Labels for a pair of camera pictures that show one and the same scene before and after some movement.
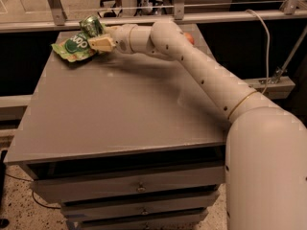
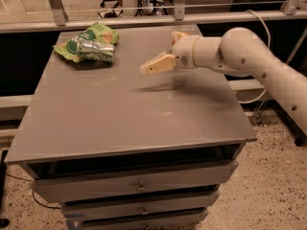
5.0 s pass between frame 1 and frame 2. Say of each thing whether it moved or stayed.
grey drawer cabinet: stayed
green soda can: moved
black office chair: stayed
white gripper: moved
